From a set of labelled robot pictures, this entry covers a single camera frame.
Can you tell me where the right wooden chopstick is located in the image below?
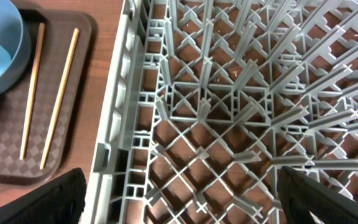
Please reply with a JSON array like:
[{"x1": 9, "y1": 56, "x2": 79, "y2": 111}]
[{"x1": 39, "y1": 28, "x2": 80, "y2": 170}]

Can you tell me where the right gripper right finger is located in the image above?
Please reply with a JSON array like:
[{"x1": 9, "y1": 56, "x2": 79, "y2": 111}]
[{"x1": 277, "y1": 166, "x2": 358, "y2": 223}]

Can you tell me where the grey dishwasher rack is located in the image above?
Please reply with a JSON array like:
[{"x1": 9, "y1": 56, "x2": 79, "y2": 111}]
[{"x1": 81, "y1": 0, "x2": 358, "y2": 223}]

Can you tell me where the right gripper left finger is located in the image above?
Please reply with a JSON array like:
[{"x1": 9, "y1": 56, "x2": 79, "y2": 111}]
[{"x1": 0, "y1": 167, "x2": 87, "y2": 224}]

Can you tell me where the left wooden chopstick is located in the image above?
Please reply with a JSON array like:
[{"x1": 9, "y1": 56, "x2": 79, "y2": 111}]
[{"x1": 19, "y1": 22, "x2": 45, "y2": 160}]

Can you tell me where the dark blue bowl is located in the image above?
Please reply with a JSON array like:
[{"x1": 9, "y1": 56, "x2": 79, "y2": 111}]
[{"x1": 0, "y1": 0, "x2": 32, "y2": 94}]

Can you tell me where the wooden chopstick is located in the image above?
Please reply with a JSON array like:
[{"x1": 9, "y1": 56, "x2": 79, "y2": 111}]
[
  {"x1": 19, "y1": 22, "x2": 45, "y2": 160},
  {"x1": 39, "y1": 28, "x2": 80, "y2": 170}
]

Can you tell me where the brown serving tray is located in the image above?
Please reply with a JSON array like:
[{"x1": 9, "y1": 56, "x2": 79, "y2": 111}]
[{"x1": 0, "y1": 1, "x2": 96, "y2": 187}]

